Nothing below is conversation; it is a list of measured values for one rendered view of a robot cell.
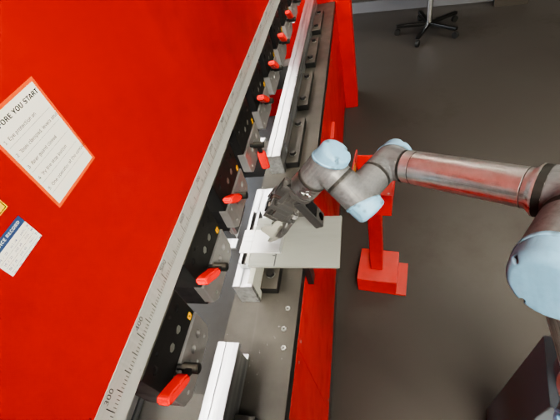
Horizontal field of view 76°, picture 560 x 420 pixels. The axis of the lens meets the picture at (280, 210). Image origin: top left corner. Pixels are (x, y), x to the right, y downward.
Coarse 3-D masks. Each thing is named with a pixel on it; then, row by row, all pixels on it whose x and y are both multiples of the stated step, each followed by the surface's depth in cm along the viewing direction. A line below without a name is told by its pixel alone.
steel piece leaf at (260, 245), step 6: (258, 234) 111; (264, 234) 111; (258, 240) 110; (264, 240) 109; (276, 240) 108; (282, 240) 107; (252, 246) 109; (258, 246) 108; (264, 246) 108; (270, 246) 107; (276, 246) 107; (252, 252) 107; (258, 252) 106; (264, 252) 106; (270, 252) 105; (276, 252) 105
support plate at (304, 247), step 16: (304, 224) 110; (336, 224) 107; (288, 240) 107; (304, 240) 106; (320, 240) 105; (336, 240) 103; (256, 256) 106; (272, 256) 105; (288, 256) 103; (304, 256) 102; (320, 256) 101; (336, 256) 100
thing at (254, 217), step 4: (252, 212) 118; (256, 212) 119; (260, 212) 118; (252, 216) 117; (256, 216) 118; (260, 216) 118; (252, 220) 117; (256, 220) 115; (248, 224) 115; (252, 224) 116; (256, 224) 114; (248, 228) 114; (252, 228) 115; (240, 256) 107; (244, 256) 108; (240, 260) 106; (244, 260) 107; (240, 264) 106; (244, 264) 106
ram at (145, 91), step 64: (0, 0) 35; (64, 0) 42; (128, 0) 54; (192, 0) 73; (256, 0) 114; (0, 64) 35; (64, 64) 42; (128, 64) 53; (192, 64) 72; (256, 64) 111; (128, 128) 53; (192, 128) 71; (0, 192) 34; (128, 192) 52; (64, 256) 41; (128, 256) 52; (0, 320) 34; (64, 320) 41; (128, 320) 51; (0, 384) 34; (64, 384) 40; (128, 384) 51
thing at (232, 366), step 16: (224, 352) 92; (240, 352) 93; (224, 368) 90; (240, 368) 93; (208, 384) 88; (224, 384) 87; (240, 384) 92; (208, 400) 85; (224, 400) 84; (240, 400) 92; (208, 416) 83; (224, 416) 83
